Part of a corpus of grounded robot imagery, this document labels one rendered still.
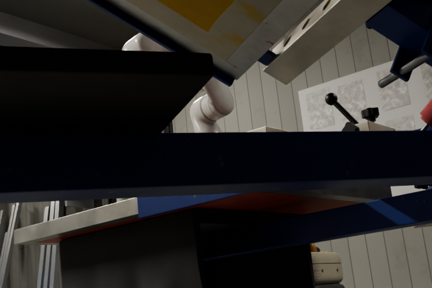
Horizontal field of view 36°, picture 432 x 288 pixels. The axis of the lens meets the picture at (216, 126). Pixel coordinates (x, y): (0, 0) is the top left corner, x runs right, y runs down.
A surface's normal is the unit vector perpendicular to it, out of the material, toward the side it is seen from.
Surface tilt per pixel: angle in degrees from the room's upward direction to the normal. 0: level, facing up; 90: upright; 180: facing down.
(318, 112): 90
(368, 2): 148
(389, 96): 90
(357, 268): 90
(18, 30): 90
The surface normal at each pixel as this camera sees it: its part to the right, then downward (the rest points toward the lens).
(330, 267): 0.77, -0.25
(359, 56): -0.63, -0.15
